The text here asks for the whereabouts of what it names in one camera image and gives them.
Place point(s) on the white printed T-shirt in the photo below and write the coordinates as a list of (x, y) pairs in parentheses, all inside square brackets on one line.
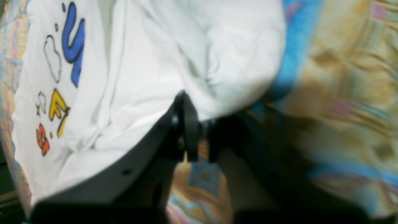
[(98, 74)]

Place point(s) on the colourful patterned tablecloth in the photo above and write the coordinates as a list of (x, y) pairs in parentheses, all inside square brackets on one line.
[(334, 99)]

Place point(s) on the right gripper own black right finger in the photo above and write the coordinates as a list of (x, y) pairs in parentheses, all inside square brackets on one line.
[(263, 189)]

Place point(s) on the right gripper own black left finger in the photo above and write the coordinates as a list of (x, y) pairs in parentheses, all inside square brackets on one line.
[(137, 185)]

